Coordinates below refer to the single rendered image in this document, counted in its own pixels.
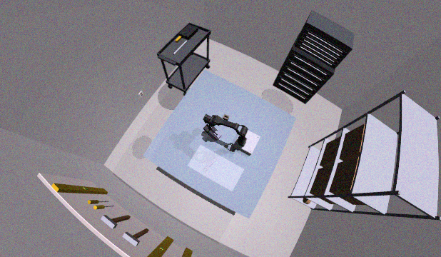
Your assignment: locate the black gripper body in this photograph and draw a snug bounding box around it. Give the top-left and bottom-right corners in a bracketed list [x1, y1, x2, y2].
[203, 123, 214, 133]

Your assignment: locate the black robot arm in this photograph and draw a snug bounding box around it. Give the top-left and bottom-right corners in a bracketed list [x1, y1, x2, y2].
[203, 114, 248, 147]

